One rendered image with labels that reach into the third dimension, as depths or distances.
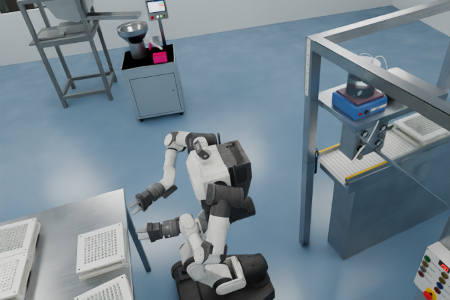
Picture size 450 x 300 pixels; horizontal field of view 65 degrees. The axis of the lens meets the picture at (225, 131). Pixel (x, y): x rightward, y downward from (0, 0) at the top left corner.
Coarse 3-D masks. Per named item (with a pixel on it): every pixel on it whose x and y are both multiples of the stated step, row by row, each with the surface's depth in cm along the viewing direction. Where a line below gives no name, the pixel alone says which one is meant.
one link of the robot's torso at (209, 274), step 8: (192, 264) 204; (216, 264) 232; (224, 264) 238; (192, 272) 206; (200, 272) 208; (208, 272) 219; (216, 272) 225; (224, 272) 231; (200, 280) 222; (208, 280) 224; (216, 280) 227; (224, 280) 227
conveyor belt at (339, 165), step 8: (336, 152) 228; (320, 160) 226; (328, 160) 223; (336, 160) 222; (344, 160) 222; (352, 160) 221; (360, 160) 220; (368, 160) 219; (376, 160) 219; (384, 160) 218; (328, 168) 220; (336, 168) 217; (344, 168) 216; (352, 168) 215; (360, 168) 215; (336, 176) 213; (344, 176) 211; (344, 184) 209
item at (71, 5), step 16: (32, 0) 412; (48, 0) 414; (64, 0) 424; (80, 0) 427; (64, 16) 435; (80, 16) 430; (96, 16) 454; (112, 16) 452; (128, 16) 450; (32, 32) 433; (48, 32) 459; (64, 32) 453; (80, 32) 458; (48, 64) 459; (64, 64) 520; (112, 80) 521; (64, 96) 488; (80, 96) 492; (112, 96) 504
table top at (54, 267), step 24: (120, 192) 227; (24, 216) 219; (48, 216) 217; (72, 216) 215; (96, 216) 213; (120, 216) 211; (48, 240) 202; (72, 240) 200; (48, 264) 189; (72, 264) 187; (48, 288) 177; (72, 288) 176
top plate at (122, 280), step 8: (112, 280) 169; (120, 280) 169; (96, 288) 167; (104, 288) 166; (112, 288) 166; (120, 288) 165; (128, 288) 165; (80, 296) 164; (88, 296) 164; (128, 296) 162
